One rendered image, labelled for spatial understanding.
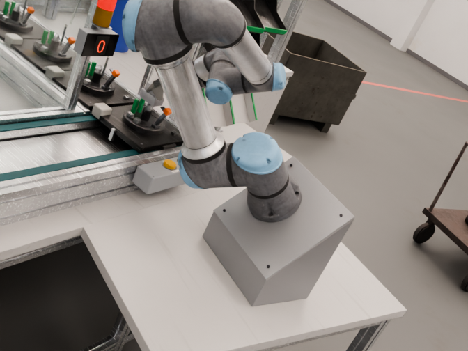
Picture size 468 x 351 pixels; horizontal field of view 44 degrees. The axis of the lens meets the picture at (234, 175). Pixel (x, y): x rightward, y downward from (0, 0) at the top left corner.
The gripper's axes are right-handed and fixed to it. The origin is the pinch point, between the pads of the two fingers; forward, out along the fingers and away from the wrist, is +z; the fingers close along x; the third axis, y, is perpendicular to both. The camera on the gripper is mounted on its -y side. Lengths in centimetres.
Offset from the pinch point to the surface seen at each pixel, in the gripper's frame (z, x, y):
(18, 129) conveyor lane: 17.6, -40.6, 3.6
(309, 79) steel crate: 108, 322, -33
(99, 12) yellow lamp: -8.2, -21.3, -20.5
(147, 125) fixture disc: 5.9, -2.5, 10.6
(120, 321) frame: 50, -2, 71
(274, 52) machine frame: 45, 164, -31
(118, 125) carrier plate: 10.8, -10.0, 7.9
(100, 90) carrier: 20.9, -2.8, -7.3
